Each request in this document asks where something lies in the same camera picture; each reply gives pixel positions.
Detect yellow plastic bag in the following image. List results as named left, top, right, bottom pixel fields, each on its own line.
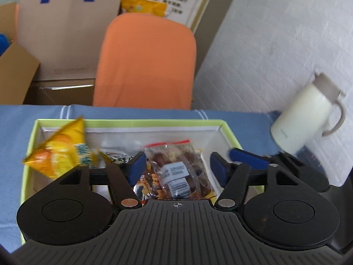
left=121, top=0, right=169, bottom=20

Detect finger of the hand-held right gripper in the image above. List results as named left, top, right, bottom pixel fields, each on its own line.
left=228, top=148, right=330, bottom=193

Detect dark patterned snack packet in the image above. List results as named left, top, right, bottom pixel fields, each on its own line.
left=132, top=159, right=166, bottom=201

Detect yellow triangular chips packet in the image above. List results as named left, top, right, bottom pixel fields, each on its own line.
left=22, top=116, right=99, bottom=179

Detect brown paper bag blue handles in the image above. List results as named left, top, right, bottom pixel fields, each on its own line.
left=16, top=0, right=124, bottom=81

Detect white yellow snack packet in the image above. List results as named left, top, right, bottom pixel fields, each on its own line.
left=98, top=148, right=136, bottom=164

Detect clear dried dates packet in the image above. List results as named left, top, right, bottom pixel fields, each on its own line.
left=143, top=140, right=217, bottom=200

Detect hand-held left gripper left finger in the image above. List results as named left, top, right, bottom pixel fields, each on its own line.
left=58, top=152, right=147, bottom=210

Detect blue plastic item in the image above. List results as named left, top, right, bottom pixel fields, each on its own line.
left=0, top=33, right=12, bottom=57

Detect taped cardboard box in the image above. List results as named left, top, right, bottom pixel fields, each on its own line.
left=23, top=78, right=96, bottom=106

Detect open cardboard box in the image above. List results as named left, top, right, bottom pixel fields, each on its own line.
left=0, top=1, right=41, bottom=105

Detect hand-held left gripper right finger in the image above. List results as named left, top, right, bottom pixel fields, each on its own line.
left=210, top=152, right=297, bottom=212

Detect orange chair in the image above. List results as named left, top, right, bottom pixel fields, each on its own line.
left=92, top=12, right=197, bottom=110

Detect green cardboard box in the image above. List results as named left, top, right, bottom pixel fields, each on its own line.
left=20, top=119, right=267, bottom=246

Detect white thermal jug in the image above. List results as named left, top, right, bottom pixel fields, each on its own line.
left=270, top=72, right=347, bottom=155

